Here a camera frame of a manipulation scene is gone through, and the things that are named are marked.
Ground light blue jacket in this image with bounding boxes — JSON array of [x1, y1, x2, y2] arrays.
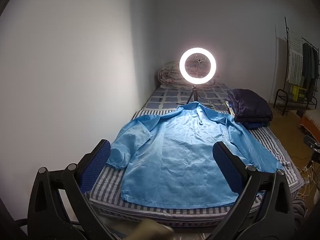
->
[[106, 102, 284, 208]]

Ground floral folded quilt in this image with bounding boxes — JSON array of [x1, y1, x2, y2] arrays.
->
[[157, 60, 220, 90]]

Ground black clothes rack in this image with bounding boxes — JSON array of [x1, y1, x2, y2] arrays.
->
[[273, 17, 320, 117]]

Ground person's striped knit sweater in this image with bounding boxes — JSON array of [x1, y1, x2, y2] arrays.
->
[[292, 197, 308, 230]]

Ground blue folded garment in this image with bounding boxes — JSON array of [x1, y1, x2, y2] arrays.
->
[[241, 121, 272, 130]]

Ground dark hanging clothes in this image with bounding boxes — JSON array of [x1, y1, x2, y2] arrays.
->
[[301, 42, 320, 103]]

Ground white floor cables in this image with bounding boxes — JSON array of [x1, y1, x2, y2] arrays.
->
[[296, 159, 318, 198]]

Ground black tripod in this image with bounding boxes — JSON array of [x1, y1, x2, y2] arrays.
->
[[185, 84, 202, 104]]

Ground ring light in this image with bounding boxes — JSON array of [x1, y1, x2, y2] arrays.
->
[[179, 47, 217, 83]]

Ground striped hanging towel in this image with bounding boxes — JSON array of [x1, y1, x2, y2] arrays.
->
[[287, 28, 304, 85]]

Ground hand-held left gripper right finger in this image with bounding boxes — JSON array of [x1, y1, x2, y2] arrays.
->
[[210, 142, 295, 240]]

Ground tan cloth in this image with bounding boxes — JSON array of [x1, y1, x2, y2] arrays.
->
[[125, 219, 174, 240]]

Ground dark navy padded jacket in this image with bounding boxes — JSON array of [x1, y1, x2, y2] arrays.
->
[[227, 89, 273, 124]]

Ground blue checked bed sheet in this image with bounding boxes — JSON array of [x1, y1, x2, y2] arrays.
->
[[144, 84, 232, 112]]

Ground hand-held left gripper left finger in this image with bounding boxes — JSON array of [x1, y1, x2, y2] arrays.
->
[[27, 139, 112, 240]]

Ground yellow box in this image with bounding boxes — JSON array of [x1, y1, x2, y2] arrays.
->
[[291, 85, 307, 103]]

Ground grey striped bed sheet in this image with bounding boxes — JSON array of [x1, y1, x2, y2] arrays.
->
[[89, 109, 305, 228]]

